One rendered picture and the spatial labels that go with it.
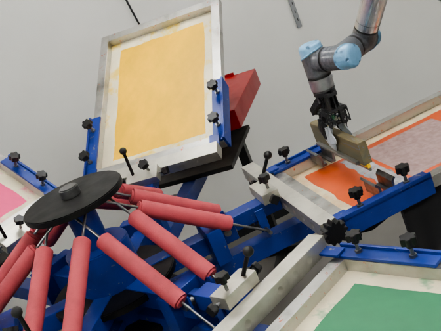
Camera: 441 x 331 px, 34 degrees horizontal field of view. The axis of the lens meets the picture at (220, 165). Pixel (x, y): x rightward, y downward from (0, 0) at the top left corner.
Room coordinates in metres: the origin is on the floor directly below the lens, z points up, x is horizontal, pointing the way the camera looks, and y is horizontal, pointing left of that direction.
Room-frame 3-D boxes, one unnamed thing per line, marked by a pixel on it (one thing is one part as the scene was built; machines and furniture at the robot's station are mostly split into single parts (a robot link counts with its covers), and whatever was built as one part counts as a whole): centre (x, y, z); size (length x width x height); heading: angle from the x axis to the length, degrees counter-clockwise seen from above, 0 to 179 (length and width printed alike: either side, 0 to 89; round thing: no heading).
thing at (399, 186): (1.91, -0.41, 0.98); 0.30 x 0.05 x 0.07; 101
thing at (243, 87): (3.37, -0.03, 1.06); 0.61 x 0.46 x 0.12; 161
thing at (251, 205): (2.12, -0.04, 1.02); 0.17 x 0.06 x 0.05; 101
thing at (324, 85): (2.16, -0.39, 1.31); 0.08 x 0.08 x 0.05
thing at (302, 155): (2.45, -0.31, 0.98); 0.30 x 0.05 x 0.07; 101
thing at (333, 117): (2.16, -0.39, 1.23); 0.09 x 0.08 x 0.12; 11
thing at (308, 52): (2.16, -0.39, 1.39); 0.09 x 0.08 x 0.11; 37
